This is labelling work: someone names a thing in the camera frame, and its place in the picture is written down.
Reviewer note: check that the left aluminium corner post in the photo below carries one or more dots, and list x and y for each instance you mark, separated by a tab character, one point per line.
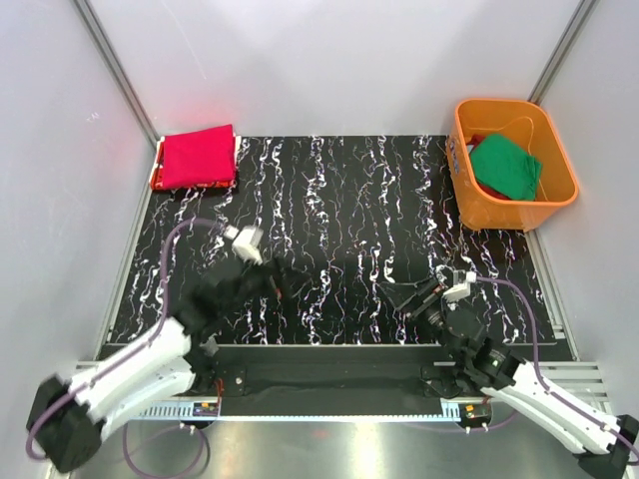
92	23

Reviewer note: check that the right aluminium corner post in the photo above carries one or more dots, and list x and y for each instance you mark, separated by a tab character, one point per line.
574	27

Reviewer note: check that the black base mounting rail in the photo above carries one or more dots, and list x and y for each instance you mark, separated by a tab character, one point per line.
328	380

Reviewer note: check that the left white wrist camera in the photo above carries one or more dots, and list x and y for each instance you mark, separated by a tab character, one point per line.
245	243

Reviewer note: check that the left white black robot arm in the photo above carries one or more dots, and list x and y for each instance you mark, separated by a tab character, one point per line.
71	418

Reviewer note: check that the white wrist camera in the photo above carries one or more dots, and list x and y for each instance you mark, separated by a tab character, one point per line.
245	243
457	283

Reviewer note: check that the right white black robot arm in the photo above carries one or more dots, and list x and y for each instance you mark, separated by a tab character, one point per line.
603	444

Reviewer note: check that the folded red patterned t-shirt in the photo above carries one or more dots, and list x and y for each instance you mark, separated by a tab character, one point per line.
156	175

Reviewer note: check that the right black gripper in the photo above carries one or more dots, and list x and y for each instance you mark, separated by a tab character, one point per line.
425	300

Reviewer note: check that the aluminium corner post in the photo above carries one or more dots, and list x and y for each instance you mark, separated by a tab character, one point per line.
92	23
574	27

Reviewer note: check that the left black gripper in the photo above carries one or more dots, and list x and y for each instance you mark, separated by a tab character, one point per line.
261	278

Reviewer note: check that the orange plastic basket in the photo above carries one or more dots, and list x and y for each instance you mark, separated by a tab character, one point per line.
529	127

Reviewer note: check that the crimson red polo shirt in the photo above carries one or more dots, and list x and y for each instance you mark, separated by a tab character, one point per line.
203	158

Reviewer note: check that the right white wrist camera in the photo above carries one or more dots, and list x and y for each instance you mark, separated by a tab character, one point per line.
457	283

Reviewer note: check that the green t-shirt in basket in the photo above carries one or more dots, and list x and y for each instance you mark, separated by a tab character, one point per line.
503	166

